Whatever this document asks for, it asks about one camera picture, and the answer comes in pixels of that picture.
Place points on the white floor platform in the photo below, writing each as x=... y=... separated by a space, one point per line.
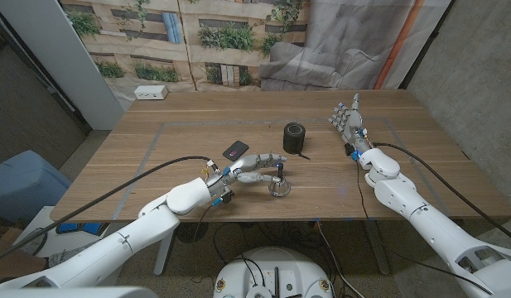
x=44 y=217

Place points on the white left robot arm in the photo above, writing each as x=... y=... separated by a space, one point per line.
x=114 y=248

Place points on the grey table leg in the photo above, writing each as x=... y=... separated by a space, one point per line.
x=377 y=252

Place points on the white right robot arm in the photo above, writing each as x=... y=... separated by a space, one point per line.
x=404 y=194

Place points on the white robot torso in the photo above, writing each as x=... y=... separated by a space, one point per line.
x=271 y=265

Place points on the printed fabric backdrop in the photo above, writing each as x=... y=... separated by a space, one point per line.
x=342 y=41

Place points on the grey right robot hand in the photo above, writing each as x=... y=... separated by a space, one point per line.
x=354 y=128

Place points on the white partition panel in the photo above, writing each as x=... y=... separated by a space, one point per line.
x=73 y=62

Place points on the black phone with pink mark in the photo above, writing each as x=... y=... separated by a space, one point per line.
x=235 y=150

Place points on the blue-grey container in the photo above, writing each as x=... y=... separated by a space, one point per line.
x=23 y=182

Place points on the person's bare leg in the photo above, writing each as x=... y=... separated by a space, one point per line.
x=11 y=260

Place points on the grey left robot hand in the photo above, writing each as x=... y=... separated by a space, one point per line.
x=238 y=167

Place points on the white power strip box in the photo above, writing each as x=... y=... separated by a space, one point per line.
x=150 y=92

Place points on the white table leg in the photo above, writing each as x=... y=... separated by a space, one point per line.
x=164 y=256

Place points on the black cylindrical speaker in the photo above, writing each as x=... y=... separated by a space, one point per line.
x=294 y=140

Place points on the blue object under table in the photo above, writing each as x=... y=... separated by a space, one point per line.
x=89 y=228

